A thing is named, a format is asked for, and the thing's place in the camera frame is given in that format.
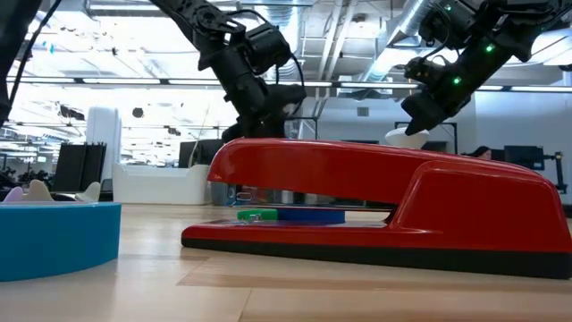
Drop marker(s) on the green mini stapler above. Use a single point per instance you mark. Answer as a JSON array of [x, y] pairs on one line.
[[254, 214]]

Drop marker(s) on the white mushroom table lamp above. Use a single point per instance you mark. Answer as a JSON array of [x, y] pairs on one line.
[[404, 141]]

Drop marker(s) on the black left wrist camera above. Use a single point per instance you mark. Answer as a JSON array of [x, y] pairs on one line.
[[268, 47]]

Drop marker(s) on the black background robot arm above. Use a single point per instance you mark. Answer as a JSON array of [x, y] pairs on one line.
[[27, 176]]

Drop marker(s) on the red desk stapler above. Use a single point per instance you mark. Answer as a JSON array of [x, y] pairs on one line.
[[357, 179]]

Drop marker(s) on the black monitor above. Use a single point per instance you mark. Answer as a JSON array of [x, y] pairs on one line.
[[196, 154]]

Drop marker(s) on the person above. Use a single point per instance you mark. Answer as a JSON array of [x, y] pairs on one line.
[[480, 153]]

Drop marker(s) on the light blue tape roll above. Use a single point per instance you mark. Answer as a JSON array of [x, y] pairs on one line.
[[53, 241]]

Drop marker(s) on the white column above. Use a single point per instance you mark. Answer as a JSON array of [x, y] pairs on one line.
[[103, 129]]

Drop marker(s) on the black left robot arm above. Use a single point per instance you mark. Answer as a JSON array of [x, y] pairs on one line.
[[214, 31]]

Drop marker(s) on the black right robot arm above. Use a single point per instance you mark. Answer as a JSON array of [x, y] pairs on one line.
[[514, 22]]

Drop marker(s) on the dark blue tape roll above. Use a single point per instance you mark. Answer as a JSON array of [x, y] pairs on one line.
[[313, 216]]

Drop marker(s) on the white staple remover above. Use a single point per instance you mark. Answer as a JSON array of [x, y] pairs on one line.
[[38, 192]]

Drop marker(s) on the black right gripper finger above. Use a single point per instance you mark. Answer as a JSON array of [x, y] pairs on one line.
[[422, 114]]

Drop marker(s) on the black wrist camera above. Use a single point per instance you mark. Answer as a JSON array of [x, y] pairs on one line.
[[422, 71], [268, 47]]

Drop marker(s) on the white plastic bin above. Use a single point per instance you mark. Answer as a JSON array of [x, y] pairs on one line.
[[156, 183]]

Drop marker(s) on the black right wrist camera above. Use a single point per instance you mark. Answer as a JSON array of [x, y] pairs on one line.
[[422, 71]]

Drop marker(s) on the black panel divider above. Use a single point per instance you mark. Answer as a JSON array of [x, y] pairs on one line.
[[78, 167]]

